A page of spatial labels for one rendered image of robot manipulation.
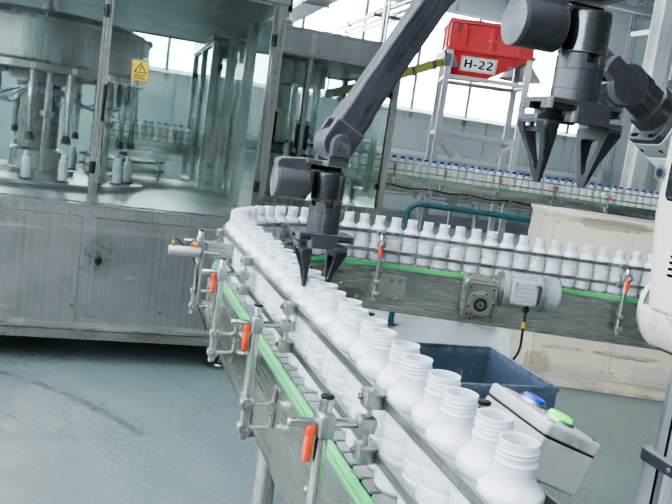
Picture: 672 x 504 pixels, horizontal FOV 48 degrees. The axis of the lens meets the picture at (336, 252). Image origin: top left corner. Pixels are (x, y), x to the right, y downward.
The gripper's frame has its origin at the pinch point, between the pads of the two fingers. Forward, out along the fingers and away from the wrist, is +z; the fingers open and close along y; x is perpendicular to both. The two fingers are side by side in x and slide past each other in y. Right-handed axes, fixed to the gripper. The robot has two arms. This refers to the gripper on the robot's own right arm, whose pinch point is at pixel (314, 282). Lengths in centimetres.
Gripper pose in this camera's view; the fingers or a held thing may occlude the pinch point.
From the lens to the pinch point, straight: 134.8
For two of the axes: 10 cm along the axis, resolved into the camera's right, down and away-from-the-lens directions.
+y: -9.5, -1.0, -2.9
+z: -1.4, 9.8, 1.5
